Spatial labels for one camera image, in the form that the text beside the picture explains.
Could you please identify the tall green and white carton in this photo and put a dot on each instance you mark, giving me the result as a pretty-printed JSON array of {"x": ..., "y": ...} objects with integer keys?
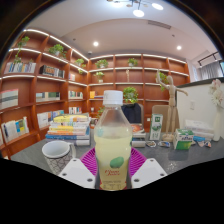
[{"x": 156, "y": 126}]

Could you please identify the black curtain rail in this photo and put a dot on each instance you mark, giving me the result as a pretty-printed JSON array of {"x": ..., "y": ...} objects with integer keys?
[{"x": 208, "y": 57}]

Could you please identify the wooden artist mannequin figure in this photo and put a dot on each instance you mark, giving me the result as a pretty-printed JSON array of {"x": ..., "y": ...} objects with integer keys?
[{"x": 171, "y": 100}]

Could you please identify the small oval snack packet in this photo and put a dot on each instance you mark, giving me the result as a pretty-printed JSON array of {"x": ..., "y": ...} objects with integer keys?
[
  {"x": 150, "y": 144},
  {"x": 164, "y": 144}
]

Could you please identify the stack of colourful books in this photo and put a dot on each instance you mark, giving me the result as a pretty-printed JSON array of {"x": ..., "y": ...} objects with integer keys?
[{"x": 68, "y": 128}]

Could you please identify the grey window curtain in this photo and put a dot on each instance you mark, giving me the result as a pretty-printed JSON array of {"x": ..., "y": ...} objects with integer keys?
[{"x": 210, "y": 70}]

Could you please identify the ceiling air vent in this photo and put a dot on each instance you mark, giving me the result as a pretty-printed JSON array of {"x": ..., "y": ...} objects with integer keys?
[{"x": 160, "y": 24}]

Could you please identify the branched ceiling lamp with globes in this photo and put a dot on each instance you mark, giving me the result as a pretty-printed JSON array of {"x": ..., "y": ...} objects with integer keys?
[{"x": 138, "y": 13}]

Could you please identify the brown wooden shelf unit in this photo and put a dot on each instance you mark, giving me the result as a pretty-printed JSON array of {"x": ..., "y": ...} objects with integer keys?
[{"x": 110, "y": 77}]

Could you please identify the small colourful snack packet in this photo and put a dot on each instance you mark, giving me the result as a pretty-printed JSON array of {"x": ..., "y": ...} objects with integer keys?
[{"x": 204, "y": 144}]

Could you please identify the pink and white flower bouquet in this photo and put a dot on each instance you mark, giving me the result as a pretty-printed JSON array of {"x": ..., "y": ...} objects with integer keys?
[{"x": 218, "y": 95}]

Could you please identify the round recessed ceiling light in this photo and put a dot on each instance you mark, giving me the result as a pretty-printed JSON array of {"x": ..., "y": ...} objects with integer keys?
[
  {"x": 96, "y": 43},
  {"x": 179, "y": 47}
]

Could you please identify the clear bottle of yellow drink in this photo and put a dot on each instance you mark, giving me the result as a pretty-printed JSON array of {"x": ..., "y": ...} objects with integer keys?
[{"x": 113, "y": 143}]

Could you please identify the small white wall switch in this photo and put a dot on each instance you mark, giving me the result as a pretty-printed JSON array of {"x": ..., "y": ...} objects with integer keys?
[{"x": 192, "y": 105}]

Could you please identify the white mug with triangle pattern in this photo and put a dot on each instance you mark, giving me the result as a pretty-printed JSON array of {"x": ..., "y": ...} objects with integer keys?
[{"x": 56, "y": 158}]

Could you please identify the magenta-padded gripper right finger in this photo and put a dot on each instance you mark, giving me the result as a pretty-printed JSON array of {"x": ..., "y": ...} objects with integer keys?
[{"x": 150, "y": 173}]

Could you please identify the chair with dark jacket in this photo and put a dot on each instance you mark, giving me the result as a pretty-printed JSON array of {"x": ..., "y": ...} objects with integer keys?
[{"x": 133, "y": 113}]

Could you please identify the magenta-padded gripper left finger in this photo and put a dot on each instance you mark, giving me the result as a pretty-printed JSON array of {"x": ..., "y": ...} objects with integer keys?
[{"x": 76, "y": 173}]

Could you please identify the small green and white box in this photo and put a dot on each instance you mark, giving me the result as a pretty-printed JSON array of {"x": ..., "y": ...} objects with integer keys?
[{"x": 183, "y": 140}]

